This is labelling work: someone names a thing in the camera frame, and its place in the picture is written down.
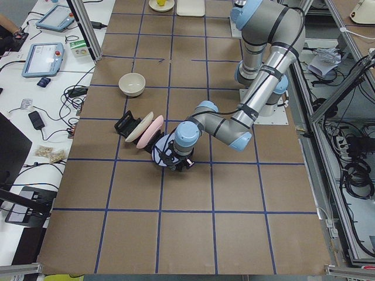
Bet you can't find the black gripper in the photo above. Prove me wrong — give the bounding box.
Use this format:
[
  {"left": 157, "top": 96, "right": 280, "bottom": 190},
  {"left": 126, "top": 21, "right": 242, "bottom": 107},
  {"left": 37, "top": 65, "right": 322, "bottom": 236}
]
[{"left": 161, "top": 150, "right": 195, "bottom": 172}]

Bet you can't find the blue plate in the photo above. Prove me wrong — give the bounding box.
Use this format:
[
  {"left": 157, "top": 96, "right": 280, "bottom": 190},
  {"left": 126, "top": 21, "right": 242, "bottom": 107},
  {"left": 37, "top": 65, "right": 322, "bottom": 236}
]
[{"left": 152, "top": 133, "right": 179, "bottom": 167}]

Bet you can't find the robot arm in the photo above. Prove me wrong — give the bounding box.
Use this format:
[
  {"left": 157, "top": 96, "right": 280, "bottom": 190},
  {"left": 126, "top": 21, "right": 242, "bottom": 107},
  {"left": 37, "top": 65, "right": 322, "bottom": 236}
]
[{"left": 152, "top": 1, "right": 305, "bottom": 170}]

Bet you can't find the pink plate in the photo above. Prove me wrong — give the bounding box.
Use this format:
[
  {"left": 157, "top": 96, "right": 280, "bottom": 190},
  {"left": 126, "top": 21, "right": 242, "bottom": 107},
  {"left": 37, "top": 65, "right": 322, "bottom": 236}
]
[{"left": 136, "top": 115, "right": 164, "bottom": 149}]

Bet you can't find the cream plate in rack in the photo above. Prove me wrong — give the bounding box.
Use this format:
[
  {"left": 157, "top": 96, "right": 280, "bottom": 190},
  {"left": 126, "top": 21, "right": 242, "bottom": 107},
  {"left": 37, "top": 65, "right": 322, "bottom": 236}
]
[{"left": 125, "top": 111, "right": 154, "bottom": 143}]

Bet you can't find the black plate rack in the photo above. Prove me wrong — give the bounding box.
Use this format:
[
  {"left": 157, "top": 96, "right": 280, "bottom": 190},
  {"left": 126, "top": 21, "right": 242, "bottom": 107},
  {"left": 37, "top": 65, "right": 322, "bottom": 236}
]
[{"left": 114, "top": 110, "right": 165, "bottom": 153}]

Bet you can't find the cream round plate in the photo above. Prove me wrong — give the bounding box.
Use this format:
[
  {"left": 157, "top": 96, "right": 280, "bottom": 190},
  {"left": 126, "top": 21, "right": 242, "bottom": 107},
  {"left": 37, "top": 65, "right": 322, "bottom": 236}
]
[{"left": 148, "top": 0, "right": 175, "bottom": 12}]

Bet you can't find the cream bowl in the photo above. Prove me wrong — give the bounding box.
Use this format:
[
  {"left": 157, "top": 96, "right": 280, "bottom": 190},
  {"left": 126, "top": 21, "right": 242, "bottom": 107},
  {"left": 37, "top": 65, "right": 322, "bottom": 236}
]
[{"left": 118, "top": 73, "right": 146, "bottom": 97}]

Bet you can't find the white rectangular tray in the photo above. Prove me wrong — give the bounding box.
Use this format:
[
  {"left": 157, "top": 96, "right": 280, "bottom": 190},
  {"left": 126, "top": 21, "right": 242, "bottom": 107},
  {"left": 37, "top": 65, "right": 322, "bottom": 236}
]
[{"left": 176, "top": 0, "right": 206, "bottom": 17}]

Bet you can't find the black phone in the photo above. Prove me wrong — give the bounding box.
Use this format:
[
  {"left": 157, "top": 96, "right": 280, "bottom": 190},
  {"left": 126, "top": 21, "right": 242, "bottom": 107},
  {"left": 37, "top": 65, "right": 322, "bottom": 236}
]
[{"left": 28, "top": 111, "right": 45, "bottom": 130}]

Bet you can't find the green white carton box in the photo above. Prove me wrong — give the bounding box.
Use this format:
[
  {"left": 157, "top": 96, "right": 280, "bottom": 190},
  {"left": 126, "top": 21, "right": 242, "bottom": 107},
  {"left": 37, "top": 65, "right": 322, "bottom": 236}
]
[{"left": 69, "top": 40, "right": 90, "bottom": 57}]

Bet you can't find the yellow lemon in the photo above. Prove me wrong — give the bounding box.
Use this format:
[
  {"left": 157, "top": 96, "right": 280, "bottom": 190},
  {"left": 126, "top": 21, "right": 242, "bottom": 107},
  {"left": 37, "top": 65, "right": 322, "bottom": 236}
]
[{"left": 156, "top": 0, "right": 166, "bottom": 6}]

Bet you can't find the black power adapter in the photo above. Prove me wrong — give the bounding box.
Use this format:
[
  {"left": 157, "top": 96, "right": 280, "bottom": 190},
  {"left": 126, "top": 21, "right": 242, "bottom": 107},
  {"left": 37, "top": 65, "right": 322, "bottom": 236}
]
[{"left": 90, "top": 21, "right": 107, "bottom": 29}]

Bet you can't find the black monitor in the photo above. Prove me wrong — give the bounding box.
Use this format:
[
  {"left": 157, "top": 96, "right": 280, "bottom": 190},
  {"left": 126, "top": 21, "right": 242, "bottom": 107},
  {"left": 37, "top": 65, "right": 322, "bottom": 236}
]
[{"left": 0, "top": 114, "right": 32, "bottom": 191}]

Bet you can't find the teach pendant tablet near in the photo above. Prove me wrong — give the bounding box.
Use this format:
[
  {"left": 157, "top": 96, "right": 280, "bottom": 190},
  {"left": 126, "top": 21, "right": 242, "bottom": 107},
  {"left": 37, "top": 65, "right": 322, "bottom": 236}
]
[{"left": 22, "top": 42, "right": 64, "bottom": 78}]

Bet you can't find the teach pendant tablet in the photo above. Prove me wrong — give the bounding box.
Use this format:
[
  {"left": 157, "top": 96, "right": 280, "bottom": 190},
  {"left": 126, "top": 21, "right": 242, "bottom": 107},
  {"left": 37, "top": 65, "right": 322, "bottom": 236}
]
[
  {"left": 22, "top": 42, "right": 64, "bottom": 78},
  {"left": 36, "top": 5, "right": 74, "bottom": 32}
]

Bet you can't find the teach pendant tablet far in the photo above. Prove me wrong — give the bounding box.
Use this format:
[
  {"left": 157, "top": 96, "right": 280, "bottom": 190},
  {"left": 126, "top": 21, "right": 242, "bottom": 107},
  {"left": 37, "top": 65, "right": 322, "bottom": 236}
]
[{"left": 36, "top": 5, "right": 74, "bottom": 32}]

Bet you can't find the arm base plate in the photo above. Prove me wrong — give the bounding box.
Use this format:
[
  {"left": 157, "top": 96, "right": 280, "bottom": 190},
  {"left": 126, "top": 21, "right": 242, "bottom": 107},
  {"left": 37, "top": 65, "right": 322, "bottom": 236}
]
[{"left": 254, "top": 90, "right": 289, "bottom": 125}]

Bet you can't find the aluminium frame post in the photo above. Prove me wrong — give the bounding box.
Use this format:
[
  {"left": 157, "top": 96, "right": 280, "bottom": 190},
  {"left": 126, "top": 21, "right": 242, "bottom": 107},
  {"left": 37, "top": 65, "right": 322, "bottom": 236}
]
[{"left": 66, "top": 0, "right": 103, "bottom": 61}]

